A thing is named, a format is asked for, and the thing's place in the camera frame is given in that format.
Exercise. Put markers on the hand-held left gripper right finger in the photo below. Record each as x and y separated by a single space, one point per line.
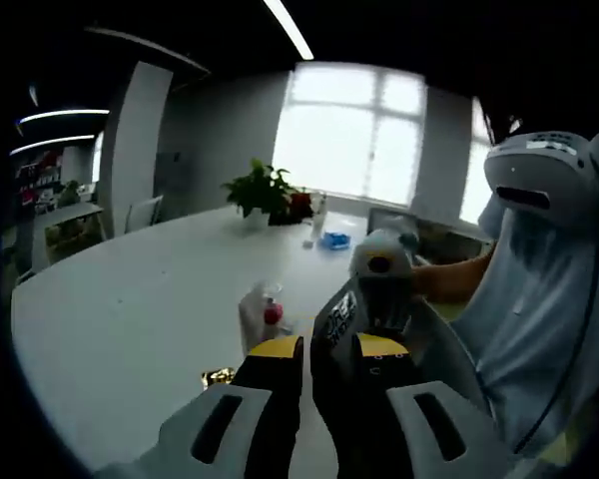
429 424

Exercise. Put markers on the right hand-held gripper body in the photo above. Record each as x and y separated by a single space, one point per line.
384 249

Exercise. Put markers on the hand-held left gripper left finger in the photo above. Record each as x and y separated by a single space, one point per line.
264 399

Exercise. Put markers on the gold foil skincare sachet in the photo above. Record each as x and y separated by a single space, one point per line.
219 377

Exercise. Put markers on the black green skincare sachet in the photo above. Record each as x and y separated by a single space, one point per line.
334 359

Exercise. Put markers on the white skincare tube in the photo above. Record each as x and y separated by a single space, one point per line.
250 324

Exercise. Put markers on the white spray bottle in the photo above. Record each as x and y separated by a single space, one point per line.
319 214

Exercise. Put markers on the blue packet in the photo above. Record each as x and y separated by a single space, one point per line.
336 239

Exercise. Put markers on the grey mesh chair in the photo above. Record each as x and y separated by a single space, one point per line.
449 349

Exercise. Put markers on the dark red bag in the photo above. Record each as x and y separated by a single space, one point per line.
292 207

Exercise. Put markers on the green potted plant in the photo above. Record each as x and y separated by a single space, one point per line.
259 192

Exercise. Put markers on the person in light shirt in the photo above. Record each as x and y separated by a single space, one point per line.
539 324

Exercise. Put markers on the white chair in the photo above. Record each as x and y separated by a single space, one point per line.
144 213

